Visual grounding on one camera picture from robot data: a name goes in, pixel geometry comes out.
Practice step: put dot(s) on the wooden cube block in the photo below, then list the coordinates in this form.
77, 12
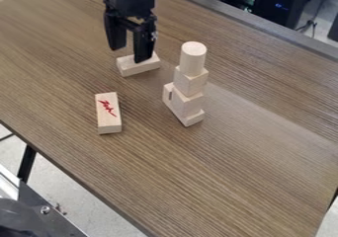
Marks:
190, 81

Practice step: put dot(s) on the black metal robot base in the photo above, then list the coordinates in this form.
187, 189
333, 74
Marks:
31, 211

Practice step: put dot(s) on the black computer tower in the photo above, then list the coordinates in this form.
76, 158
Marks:
281, 2

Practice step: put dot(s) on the wooden block with red scribble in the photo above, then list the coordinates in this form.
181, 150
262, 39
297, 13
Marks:
108, 113

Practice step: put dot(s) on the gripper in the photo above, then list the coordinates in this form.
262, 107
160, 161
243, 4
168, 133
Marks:
134, 0

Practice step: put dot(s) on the plain wooden rectangle block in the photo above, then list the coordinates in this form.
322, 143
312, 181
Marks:
136, 65

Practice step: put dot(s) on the black table leg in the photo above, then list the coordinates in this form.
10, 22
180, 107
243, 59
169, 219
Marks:
26, 163

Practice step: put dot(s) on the wooden cylinder block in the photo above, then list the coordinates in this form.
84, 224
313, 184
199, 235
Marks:
193, 58

